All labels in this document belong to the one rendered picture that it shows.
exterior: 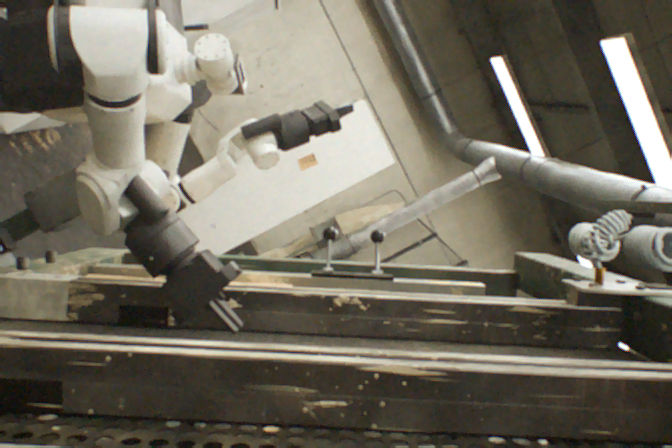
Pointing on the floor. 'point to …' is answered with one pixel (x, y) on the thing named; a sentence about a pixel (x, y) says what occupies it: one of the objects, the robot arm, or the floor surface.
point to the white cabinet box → (289, 183)
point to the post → (20, 225)
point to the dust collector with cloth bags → (351, 221)
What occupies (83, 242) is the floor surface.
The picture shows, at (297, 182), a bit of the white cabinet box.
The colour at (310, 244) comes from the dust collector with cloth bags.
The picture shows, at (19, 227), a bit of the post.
